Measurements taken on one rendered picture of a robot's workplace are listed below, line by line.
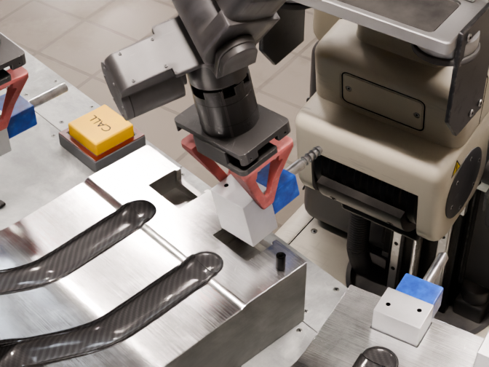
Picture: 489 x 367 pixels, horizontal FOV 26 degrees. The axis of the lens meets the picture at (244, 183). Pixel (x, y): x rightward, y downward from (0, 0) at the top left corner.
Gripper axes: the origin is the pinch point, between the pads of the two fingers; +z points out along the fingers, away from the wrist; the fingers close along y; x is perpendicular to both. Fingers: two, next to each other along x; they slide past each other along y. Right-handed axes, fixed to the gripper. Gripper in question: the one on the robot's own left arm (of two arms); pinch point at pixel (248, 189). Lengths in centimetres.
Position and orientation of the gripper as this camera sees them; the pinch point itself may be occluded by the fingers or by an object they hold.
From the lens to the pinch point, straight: 107.3
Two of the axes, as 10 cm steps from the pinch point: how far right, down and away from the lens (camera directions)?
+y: 6.7, 3.8, -6.4
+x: 7.2, -5.5, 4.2
